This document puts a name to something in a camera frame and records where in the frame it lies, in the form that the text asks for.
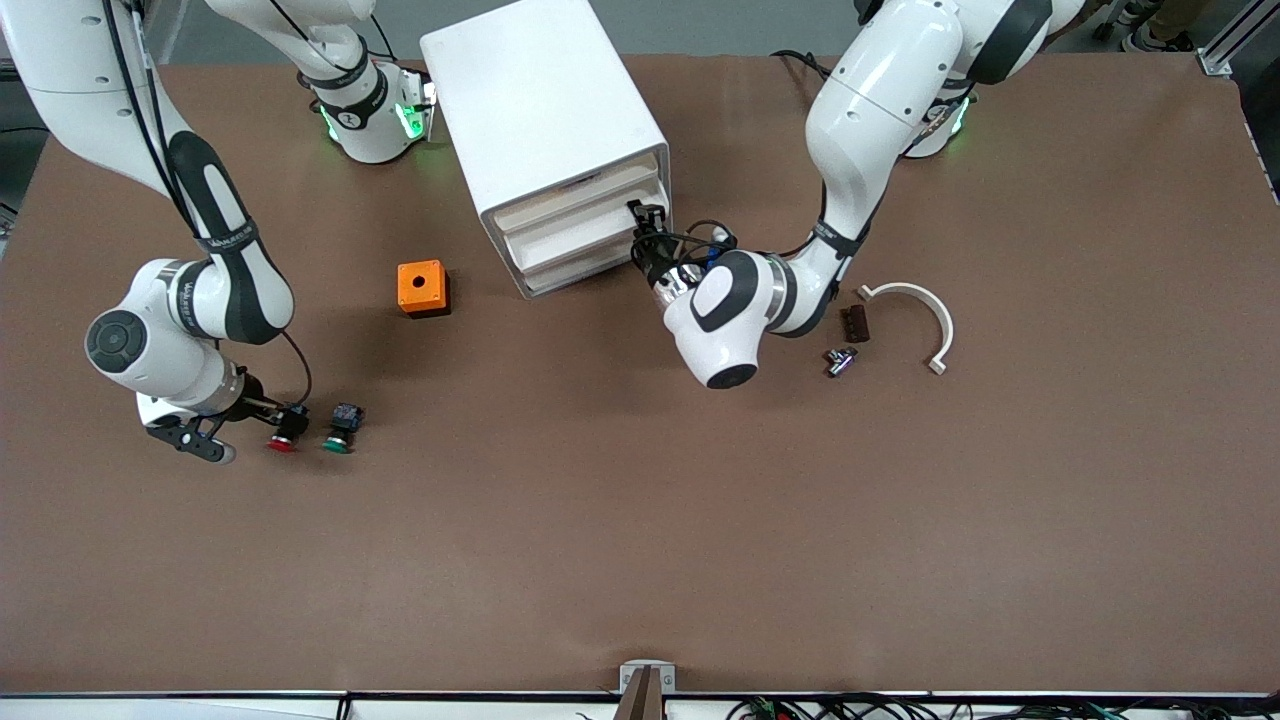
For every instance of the white drawer cabinet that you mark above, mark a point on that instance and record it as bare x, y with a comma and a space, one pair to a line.
540, 90

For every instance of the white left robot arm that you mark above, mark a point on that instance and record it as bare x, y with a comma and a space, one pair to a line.
870, 110

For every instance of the small purple metal connector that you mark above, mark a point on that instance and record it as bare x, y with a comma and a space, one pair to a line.
842, 362

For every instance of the white plastic drawer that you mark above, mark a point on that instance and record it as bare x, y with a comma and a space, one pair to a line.
590, 264
575, 195
580, 237

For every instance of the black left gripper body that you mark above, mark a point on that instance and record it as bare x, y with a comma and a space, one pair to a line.
657, 267

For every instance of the aluminium frame profile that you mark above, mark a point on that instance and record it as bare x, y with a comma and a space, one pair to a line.
1225, 50

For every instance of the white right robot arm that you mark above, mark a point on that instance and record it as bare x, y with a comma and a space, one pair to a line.
150, 330

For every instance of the white table edge rail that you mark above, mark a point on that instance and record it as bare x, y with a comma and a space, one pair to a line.
200, 708

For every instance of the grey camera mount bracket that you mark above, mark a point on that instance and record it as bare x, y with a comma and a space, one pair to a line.
647, 690

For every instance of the green mushroom push button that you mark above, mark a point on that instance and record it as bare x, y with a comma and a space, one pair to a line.
345, 415

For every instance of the brown terminal block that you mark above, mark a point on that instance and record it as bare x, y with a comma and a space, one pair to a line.
855, 324

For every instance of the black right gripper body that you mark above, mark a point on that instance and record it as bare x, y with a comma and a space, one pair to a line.
254, 397

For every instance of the orange button enclosure box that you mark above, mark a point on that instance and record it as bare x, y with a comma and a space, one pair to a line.
408, 290

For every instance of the white curved plastic bracket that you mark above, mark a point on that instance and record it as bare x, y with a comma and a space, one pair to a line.
945, 325

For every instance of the red mushroom push button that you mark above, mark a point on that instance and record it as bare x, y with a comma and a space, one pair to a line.
282, 445

